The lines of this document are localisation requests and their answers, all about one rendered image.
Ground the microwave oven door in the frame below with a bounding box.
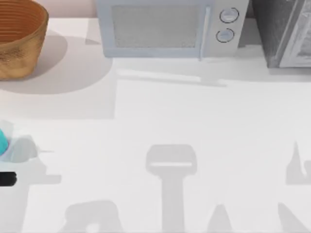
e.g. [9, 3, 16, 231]
[94, 0, 211, 59]

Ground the pale microwave oven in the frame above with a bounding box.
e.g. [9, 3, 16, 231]
[94, 0, 250, 62]

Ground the round microwave knob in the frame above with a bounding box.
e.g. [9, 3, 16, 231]
[219, 7, 240, 24]
[215, 27, 235, 44]

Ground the clear bottle with teal label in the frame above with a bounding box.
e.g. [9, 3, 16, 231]
[0, 120, 39, 164]

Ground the brown woven basket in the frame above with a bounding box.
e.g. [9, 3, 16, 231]
[0, 0, 50, 81]

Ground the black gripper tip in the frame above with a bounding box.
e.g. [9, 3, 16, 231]
[0, 171, 17, 187]

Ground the microwave door handle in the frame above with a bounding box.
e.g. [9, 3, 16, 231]
[199, 6, 211, 61]

